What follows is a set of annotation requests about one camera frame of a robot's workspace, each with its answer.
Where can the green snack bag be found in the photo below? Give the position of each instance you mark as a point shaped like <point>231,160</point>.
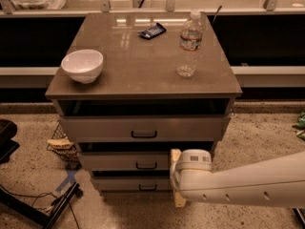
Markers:
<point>300,126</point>

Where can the wire basket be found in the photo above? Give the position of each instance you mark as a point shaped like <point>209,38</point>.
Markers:
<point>69,155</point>

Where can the dark blue snack packet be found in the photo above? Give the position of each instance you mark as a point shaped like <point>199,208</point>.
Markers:
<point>152,32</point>

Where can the clear plastic water bottle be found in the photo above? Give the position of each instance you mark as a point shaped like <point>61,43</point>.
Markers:
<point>189,43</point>

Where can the white bowl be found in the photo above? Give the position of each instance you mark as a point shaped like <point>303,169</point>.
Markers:
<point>83,66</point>

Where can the grey drawer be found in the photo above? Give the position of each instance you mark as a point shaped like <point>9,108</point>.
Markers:
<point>140,184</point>
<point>125,161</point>
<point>83,129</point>

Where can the black metal stand left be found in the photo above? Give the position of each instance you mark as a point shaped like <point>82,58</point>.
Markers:
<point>46,216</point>

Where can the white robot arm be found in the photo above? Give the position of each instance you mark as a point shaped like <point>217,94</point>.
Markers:
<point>278,182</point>

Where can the black bar right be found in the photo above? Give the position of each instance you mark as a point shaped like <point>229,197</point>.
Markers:
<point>300,216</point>

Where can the grey drawer cabinet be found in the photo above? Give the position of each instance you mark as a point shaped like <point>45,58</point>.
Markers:
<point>139,78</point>

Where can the black chair base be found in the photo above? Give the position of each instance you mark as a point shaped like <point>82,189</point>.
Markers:
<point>8,131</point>

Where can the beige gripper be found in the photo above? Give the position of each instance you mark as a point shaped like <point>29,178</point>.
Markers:
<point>194,159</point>

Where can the beige sponge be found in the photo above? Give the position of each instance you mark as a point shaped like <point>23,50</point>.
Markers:
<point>60,144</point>

